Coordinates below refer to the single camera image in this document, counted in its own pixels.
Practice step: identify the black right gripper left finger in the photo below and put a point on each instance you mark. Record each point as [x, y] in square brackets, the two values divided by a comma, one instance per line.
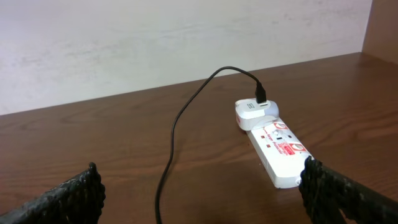
[79, 200]

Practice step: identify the white power strip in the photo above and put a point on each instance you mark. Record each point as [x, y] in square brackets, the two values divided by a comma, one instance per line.
[281, 153]

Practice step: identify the white USB wall charger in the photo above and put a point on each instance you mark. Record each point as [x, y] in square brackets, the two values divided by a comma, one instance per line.
[252, 115]

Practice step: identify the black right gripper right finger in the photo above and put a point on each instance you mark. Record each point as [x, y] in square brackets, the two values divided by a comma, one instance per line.
[330, 197]

